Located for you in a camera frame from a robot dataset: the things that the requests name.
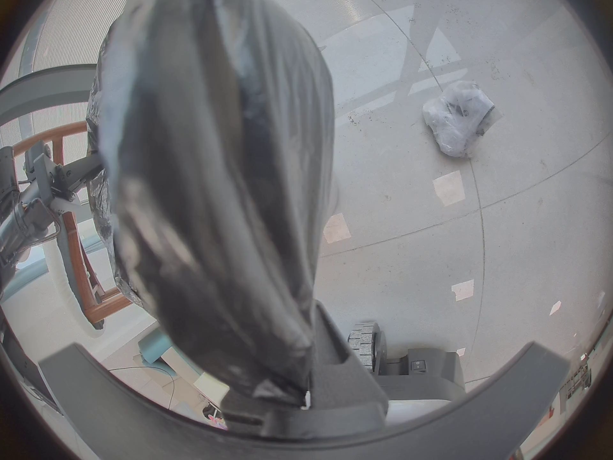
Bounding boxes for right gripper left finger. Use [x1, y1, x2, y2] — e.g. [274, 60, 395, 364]
[60, 153, 105, 193]

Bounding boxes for crumpled white paper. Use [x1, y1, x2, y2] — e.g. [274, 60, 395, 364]
[422, 80, 497, 158]

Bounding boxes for wooden chair white cushions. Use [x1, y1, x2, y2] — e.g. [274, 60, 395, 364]
[11, 122, 132, 338]

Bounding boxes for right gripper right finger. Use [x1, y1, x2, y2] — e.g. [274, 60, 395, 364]
[265, 300, 390, 439]

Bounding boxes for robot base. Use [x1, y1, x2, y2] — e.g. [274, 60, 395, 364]
[348, 320, 466, 431]

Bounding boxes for black plastic bag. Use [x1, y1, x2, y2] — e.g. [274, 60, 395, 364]
[85, 0, 336, 410]

